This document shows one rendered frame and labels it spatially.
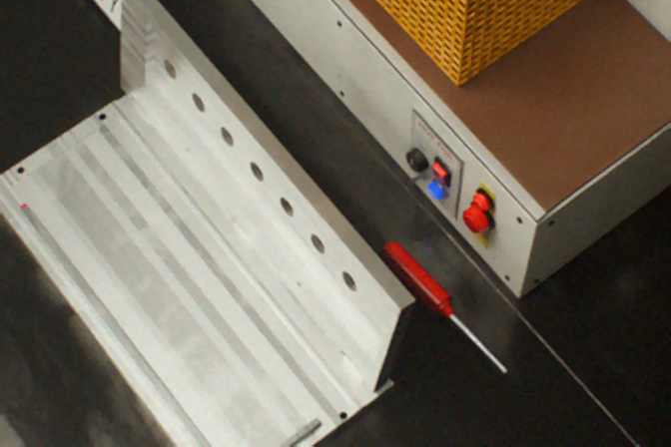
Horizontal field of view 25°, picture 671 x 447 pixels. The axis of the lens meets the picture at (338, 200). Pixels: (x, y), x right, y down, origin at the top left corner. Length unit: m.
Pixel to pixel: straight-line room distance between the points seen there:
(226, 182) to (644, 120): 0.42
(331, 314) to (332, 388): 0.08
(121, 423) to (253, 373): 0.14
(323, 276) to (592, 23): 0.36
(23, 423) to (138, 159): 0.30
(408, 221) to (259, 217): 0.18
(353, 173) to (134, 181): 0.23
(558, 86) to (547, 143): 0.06
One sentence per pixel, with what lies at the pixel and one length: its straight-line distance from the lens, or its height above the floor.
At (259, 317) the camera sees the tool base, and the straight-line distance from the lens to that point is 1.54.
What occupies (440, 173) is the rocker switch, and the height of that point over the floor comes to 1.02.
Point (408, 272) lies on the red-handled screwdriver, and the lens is 1.55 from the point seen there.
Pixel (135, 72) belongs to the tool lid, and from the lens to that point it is 1.60.
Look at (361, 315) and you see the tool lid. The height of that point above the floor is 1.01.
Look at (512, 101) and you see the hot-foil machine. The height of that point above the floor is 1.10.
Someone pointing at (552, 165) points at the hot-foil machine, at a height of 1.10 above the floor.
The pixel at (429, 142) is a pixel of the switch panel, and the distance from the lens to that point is 1.49.
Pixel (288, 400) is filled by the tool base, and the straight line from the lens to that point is 1.51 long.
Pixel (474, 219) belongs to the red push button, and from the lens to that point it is 1.48.
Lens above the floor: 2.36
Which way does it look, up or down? 64 degrees down
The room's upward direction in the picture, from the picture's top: 3 degrees counter-clockwise
